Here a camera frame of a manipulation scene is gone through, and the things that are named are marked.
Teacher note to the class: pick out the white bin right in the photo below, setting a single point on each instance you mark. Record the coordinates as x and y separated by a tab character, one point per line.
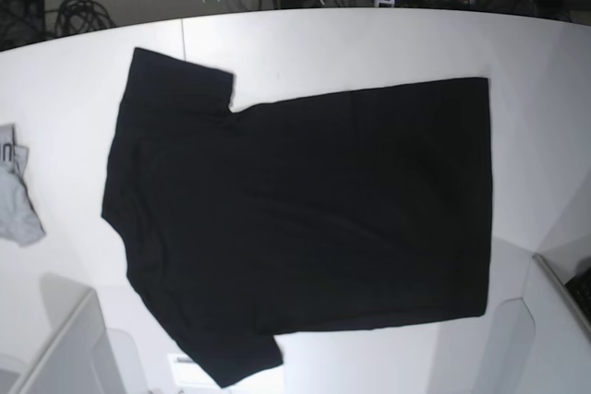
538	343

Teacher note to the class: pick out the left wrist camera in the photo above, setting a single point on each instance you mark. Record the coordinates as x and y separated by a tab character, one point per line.
384	3

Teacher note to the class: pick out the white tray front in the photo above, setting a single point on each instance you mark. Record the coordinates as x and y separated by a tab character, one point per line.
186	373

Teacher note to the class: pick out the black T-shirt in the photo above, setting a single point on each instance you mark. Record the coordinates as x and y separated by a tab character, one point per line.
352	210

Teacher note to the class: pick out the white bin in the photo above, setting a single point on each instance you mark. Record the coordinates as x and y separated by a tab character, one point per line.
75	358
538	343

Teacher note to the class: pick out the grey folded cloth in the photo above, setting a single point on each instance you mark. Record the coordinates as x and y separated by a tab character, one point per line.
19	222

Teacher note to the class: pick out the white bin left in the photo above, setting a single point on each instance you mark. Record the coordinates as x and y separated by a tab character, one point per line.
75	358

